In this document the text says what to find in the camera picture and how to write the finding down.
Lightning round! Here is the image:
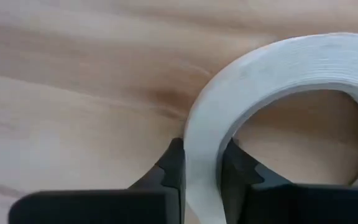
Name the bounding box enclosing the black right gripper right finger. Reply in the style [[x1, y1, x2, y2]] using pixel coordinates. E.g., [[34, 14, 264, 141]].
[[220, 138, 358, 224]]

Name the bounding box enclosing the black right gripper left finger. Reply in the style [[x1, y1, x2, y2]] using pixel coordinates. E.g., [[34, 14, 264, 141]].
[[7, 138, 186, 224]]

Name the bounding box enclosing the wooden board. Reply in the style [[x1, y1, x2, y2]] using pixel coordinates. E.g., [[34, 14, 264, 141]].
[[183, 32, 358, 224]]

